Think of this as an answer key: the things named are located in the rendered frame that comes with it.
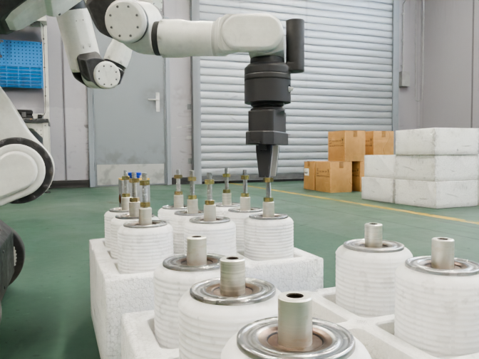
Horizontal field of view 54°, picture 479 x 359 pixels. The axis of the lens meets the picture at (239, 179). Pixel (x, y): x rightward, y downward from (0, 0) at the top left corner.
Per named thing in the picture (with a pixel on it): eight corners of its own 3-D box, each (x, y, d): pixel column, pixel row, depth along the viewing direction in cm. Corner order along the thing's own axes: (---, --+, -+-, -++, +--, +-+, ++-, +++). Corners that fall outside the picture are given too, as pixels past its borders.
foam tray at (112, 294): (107, 394, 73) (105, 280, 72) (90, 315, 109) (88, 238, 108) (323, 353, 87) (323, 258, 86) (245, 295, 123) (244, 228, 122)
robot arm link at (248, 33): (282, 50, 82) (207, 49, 84) (284, 60, 91) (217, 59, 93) (284, 12, 82) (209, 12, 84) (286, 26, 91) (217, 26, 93)
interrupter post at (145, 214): (147, 225, 83) (146, 206, 83) (155, 226, 82) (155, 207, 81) (135, 226, 82) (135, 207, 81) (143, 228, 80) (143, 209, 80)
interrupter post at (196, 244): (189, 269, 51) (188, 238, 50) (183, 264, 53) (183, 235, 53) (210, 267, 51) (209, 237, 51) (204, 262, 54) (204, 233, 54)
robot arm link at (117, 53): (145, 37, 138) (122, 97, 137) (131, 39, 146) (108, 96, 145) (113, 18, 132) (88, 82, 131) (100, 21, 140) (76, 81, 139)
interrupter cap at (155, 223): (150, 221, 87) (150, 218, 87) (176, 226, 82) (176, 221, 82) (114, 226, 81) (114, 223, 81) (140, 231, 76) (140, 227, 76)
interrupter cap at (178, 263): (170, 277, 47) (170, 271, 47) (157, 261, 54) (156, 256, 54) (240, 270, 50) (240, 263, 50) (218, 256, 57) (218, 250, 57)
